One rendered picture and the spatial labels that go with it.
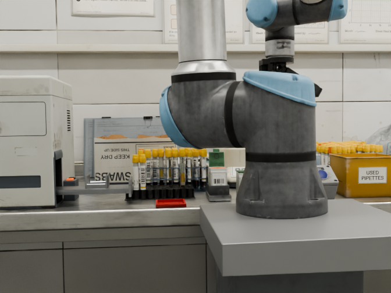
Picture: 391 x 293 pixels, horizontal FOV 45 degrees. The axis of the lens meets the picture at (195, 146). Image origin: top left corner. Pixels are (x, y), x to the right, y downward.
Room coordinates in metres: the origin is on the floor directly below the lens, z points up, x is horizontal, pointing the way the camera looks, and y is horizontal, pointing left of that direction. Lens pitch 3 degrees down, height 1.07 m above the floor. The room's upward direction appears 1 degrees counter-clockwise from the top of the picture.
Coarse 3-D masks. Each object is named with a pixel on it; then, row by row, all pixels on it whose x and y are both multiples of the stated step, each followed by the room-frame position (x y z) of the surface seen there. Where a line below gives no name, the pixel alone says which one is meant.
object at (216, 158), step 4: (212, 152) 1.19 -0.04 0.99; (216, 152) 1.19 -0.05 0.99; (220, 152) 1.19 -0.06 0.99; (212, 156) 1.19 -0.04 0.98; (216, 156) 1.19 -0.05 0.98; (220, 156) 1.19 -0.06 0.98; (212, 160) 1.19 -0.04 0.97; (216, 160) 1.19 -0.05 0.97; (220, 160) 1.19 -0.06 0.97; (224, 160) 1.19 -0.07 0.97; (212, 164) 1.19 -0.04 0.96; (216, 164) 1.19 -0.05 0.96; (220, 164) 1.19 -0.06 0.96; (224, 164) 1.19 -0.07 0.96
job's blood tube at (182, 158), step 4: (180, 156) 1.21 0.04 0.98; (184, 156) 1.21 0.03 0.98; (180, 160) 1.21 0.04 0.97; (184, 160) 1.21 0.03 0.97; (180, 164) 1.21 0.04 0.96; (184, 164) 1.21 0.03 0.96; (180, 168) 1.21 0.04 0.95; (184, 168) 1.21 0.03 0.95; (180, 172) 1.21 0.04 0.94; (184, 172) 1.21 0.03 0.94; (180, 176) 1.21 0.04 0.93; (184, 176) 1.21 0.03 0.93; (180, 180) 1.21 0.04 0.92; (184, 180) 1.21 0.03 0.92; (180, 184) 1.21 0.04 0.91; (184, 184) 1.21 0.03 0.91
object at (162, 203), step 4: (156, 200) 1.10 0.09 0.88; (160, 200) 1.11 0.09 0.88; (164, 200) 1.11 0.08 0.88; (168, 200) 1.11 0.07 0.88; (172, 200) 1.11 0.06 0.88; (176, 200) 1.12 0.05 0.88; (180, 200) 1.12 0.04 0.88; (184, 200) 1.10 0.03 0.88; (156, 204) 1.05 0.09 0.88; (160, 204) 1.05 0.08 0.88; (164, 204) 1.05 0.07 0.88; (168, 204) 1.05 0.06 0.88; (172, 204) 1.05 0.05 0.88; (176, 204) 1.05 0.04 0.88; (180, 204) 1.05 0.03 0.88; (184, 204) 1.05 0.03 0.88
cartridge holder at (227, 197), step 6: (210, 186) 1.14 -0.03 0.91; (216, 186) 1.14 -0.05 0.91; (222, 186) 1.14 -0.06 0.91; (228, 186) 1.14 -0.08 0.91; (210, 192) 1.14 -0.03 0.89; (216, 192) 1.14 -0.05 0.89; (222, 192) 1.14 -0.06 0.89; (228, 192) 1.14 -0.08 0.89; (210, 198) 1.12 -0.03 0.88; (216, 198) 1.12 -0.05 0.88; (222, 198) 1.12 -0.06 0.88; (228, 198) 1.12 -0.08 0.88
